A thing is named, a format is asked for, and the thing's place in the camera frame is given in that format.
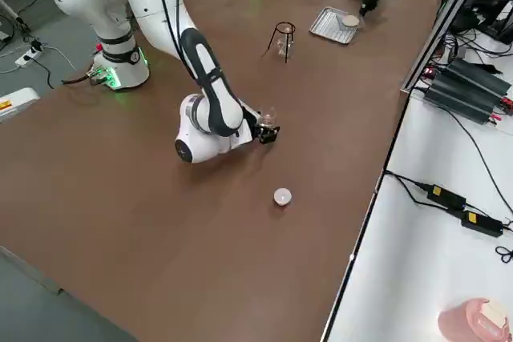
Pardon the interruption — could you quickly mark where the small glass beaker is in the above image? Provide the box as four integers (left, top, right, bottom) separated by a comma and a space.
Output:
258, 107, 278, 129

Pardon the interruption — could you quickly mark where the clear glass alcohol lamp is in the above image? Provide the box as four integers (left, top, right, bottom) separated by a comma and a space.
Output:
274, 33, 293, 58

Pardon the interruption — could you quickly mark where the ribbed metal tray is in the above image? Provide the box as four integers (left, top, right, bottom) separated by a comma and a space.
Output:
308, 6, 361, 46

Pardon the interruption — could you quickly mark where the white round cap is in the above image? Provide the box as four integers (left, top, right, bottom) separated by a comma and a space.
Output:
273, 187, 293, 207

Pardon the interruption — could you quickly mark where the black stand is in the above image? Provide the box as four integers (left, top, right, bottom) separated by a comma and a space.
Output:
475, 0, 513, 45

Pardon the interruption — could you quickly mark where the black finned power supply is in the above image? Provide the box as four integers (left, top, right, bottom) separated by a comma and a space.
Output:
423, 73, 502, 125
446, 57, 513, 99

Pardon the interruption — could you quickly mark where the black adapter with yellow label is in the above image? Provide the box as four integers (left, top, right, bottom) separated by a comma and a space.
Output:
460, 209, 504, 237
426, 183, 468, 211

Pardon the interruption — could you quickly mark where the white power strip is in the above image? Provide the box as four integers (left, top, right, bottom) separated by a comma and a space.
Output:
14, 47, 44, 67

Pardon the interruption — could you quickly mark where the white box with yellow label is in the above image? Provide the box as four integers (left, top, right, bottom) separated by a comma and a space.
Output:
0, 87, 41, 123

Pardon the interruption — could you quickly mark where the grey stand leg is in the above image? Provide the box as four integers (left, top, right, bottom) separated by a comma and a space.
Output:
0, 0, 31, 34

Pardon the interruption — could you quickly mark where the pink plastic container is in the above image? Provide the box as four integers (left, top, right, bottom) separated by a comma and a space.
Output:
437, 297, 513, 342

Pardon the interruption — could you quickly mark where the aluminium frame post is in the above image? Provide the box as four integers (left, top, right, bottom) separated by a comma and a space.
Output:
400, 0, 495, 95

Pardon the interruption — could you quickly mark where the black cable bundle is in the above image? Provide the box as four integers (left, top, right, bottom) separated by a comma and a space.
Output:
440, 9, 513, 63

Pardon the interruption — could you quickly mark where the black adapter cable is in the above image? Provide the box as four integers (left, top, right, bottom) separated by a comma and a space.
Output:
384, 171, 450, 211

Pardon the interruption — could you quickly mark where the black base cable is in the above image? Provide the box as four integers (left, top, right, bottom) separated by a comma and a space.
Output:
62, 71, 101, 87

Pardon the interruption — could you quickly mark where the long power supply cable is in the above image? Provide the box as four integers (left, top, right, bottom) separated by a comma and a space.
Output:
412, 85, 513, 215

